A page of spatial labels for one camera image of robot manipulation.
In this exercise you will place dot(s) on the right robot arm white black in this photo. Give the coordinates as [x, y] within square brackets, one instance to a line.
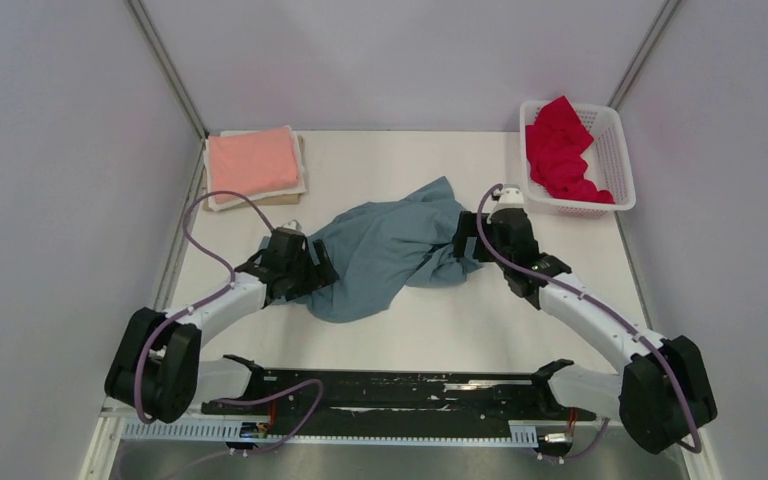
[659, 391]

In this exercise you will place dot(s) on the red t shirt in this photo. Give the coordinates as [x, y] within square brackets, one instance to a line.
[555, 143]

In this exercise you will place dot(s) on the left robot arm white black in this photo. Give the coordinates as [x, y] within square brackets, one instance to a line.
[157, 368]

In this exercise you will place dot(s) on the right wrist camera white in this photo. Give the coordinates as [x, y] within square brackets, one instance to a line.
[508, 197]

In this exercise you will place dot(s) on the white plastic basket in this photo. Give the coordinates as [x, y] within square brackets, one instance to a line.
[607, 159]

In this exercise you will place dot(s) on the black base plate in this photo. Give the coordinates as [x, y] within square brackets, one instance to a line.
[357, 402]

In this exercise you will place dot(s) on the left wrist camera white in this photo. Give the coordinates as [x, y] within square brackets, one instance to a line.
[293, 225]

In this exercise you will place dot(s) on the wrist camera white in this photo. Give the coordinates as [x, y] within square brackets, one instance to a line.
[293, 225]
[508, 197]

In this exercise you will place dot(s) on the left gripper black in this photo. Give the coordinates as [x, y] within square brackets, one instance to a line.
[325, 275]

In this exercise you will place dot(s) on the folded white t shirt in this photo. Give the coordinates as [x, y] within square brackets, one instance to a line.
[255, 192]

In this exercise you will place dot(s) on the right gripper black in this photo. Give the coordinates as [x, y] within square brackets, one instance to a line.
[459, 242]

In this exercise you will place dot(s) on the grey-blue t shirt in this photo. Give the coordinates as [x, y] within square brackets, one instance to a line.
[377, 248]

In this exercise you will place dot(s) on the white slotted cable duct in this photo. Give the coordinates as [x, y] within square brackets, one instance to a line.
[518, 436]

